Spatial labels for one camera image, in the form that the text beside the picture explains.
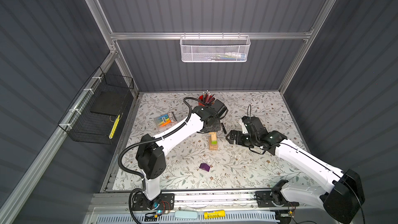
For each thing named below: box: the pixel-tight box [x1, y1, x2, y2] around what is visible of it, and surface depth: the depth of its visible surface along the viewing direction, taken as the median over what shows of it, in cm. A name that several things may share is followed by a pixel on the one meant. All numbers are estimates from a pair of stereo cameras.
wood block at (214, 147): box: [209, 144, 218, 151], surface depth 91 cm
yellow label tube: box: [203, 210, 226, 219], surface depth 71 cm
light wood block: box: [209, 131, 218, 142], surface depth 86 cm
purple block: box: [199, 162, 211, 172], surface depth 86 cm
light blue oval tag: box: [174, 210, 198, 220], surface depth 70 cm
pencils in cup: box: [202, 89, 217, 105], surface depth 101 cm
